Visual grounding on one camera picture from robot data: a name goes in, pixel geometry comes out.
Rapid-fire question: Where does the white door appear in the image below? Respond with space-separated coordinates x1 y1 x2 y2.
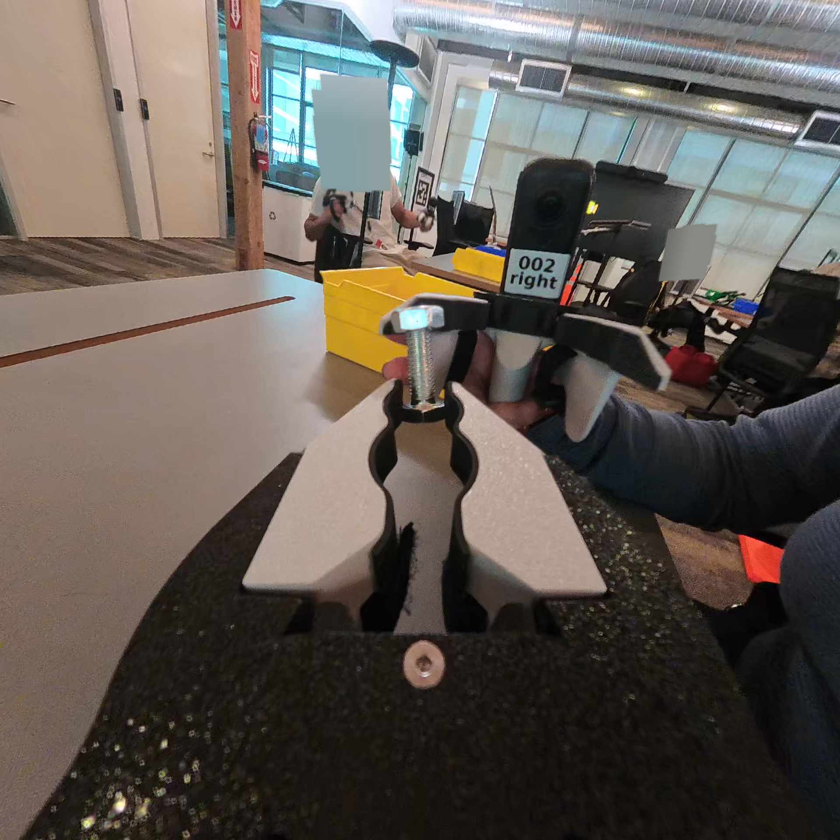
125 0 228 240
0 0 129 240

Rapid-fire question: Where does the person's right hand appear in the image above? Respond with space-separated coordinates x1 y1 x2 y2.
382 331 560 435

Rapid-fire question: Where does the black mesh chair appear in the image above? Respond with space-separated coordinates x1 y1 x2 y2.
686 266 840 421

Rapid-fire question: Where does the person's torso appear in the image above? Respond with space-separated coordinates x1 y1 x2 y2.
712 505 840 840

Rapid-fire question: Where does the white air vent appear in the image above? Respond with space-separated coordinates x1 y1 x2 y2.
517 59 572 99

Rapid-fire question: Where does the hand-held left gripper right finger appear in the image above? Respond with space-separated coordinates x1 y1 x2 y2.
446 381 609 623

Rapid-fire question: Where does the orange cloth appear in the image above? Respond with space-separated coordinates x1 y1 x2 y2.
737 535 786 585

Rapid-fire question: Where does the red bag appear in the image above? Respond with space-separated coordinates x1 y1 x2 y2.
664 344 719 386

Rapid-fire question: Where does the person's right forearm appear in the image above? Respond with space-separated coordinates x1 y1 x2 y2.
525 384 840 534

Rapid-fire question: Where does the black office chair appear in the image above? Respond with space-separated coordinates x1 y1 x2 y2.
433 193 494 258

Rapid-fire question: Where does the red fire extinguisher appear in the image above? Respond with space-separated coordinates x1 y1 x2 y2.
248 113 272 173

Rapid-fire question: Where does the wooden post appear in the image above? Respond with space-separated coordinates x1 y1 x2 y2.
225 0 265 271

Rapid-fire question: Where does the black screen on stand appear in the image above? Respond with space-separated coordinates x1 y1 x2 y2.
577 164 695 263

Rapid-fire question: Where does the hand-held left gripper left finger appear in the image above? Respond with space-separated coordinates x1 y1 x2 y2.
241 379 404 621

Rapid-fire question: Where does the silver hex bolt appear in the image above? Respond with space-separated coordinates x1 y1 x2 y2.
392 307 448 409

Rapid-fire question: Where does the silver ceiling duct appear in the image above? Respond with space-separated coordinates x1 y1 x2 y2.
394 0 840 83
489 66 840 135

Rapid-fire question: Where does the yellow plastic bin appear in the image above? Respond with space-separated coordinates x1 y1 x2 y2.
320 265 488 376

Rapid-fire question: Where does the small yellow bin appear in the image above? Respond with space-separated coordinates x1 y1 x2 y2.
453 246 509 284

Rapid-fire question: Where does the white recycling bin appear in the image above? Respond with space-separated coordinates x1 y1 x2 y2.
262 182 315 265

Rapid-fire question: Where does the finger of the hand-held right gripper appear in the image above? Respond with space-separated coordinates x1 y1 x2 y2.
556 312 673 392
379 292 492 339

